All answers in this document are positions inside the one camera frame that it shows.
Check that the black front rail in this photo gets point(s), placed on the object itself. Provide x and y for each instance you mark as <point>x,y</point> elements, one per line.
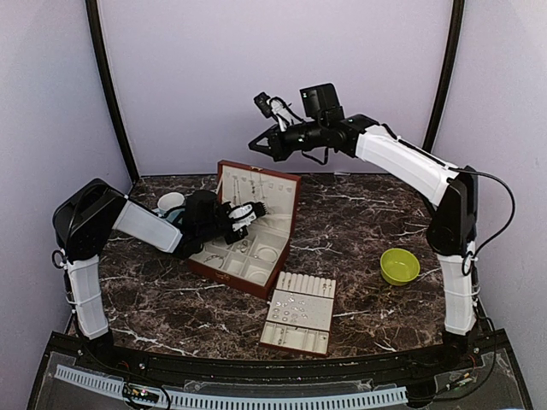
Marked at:
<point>418,366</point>

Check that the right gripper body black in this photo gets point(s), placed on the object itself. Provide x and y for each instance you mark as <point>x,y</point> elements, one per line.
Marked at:
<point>283,150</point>

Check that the left black frame post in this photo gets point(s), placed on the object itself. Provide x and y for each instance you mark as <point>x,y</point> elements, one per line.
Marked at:
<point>102,61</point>

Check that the right black frame post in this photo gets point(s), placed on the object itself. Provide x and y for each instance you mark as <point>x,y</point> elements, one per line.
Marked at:
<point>442,92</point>

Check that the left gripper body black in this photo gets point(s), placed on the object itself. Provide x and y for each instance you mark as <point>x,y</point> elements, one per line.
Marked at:
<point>236,238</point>

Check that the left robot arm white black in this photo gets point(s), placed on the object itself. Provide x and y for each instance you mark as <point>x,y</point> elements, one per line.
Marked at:
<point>88,221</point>

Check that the beige jewelry tray insert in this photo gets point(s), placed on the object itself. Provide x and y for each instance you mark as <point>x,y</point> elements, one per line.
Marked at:
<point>300,314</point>

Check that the silver bangle in box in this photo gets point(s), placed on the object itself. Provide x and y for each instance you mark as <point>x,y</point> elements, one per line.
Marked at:
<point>266,254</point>

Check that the brown leather jewelry box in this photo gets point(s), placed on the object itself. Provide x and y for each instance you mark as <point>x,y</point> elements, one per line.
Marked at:
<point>235,265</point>

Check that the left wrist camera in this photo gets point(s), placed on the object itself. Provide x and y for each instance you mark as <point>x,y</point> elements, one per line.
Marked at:
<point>244,215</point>

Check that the blue ceramic mug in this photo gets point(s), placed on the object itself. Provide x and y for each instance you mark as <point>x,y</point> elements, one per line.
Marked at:
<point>168,204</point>

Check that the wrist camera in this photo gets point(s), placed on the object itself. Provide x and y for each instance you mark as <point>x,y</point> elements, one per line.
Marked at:
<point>274,108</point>
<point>244,215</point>

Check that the green plastic bowl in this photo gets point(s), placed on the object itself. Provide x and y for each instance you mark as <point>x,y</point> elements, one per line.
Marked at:
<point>399,266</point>

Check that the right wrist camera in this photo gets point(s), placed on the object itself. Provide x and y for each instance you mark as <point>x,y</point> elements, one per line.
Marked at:
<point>274,108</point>

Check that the black frame post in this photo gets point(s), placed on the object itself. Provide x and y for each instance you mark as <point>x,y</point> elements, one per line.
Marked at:
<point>442,92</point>
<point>102,61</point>

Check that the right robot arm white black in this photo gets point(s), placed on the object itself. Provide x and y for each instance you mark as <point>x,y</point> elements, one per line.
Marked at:
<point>451,191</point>

